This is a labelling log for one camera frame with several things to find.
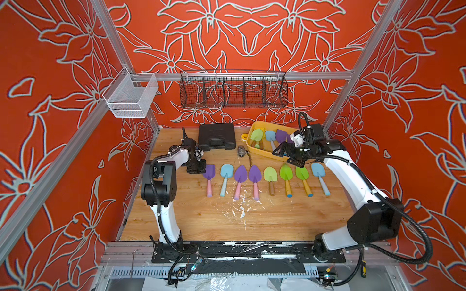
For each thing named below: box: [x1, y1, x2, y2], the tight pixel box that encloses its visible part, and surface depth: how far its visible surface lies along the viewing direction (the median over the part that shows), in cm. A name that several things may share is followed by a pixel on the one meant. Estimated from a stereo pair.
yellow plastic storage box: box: [245, 121, 299, 162], surface depth 116 cm
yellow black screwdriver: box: [361, 259, 368, 279], surface depth 71 cm
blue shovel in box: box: [265, 130, 277, 152], surface depth 116 cm
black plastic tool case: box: [197, 123, 237, 151], surface depth 111 cm
